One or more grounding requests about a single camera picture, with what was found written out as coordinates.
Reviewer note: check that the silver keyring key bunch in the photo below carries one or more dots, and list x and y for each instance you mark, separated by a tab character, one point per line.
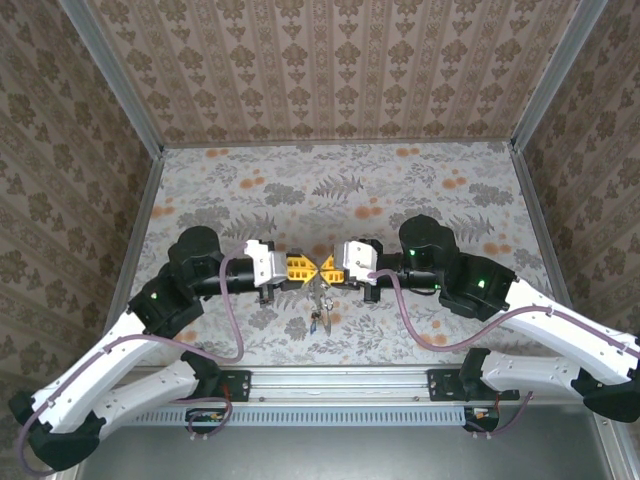
320	300

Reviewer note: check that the blue-headed key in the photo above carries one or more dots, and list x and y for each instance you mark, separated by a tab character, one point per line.
313	327

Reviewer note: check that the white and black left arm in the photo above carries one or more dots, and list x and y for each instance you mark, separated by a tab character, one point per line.
115	365

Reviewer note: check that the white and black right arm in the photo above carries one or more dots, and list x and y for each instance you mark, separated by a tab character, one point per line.
575	335

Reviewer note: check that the grey metal panel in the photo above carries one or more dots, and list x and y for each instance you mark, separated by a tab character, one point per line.
350	455

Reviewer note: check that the aluminium frame side rail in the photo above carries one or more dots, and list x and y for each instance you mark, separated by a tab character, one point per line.
132	240
545	225

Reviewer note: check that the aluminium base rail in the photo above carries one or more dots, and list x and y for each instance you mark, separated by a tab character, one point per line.
340	385

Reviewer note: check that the aluminium frame rear rail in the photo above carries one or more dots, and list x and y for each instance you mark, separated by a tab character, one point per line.
340	143

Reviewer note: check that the aluminium frame corner post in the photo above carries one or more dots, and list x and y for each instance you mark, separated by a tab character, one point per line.
555	80
115	80

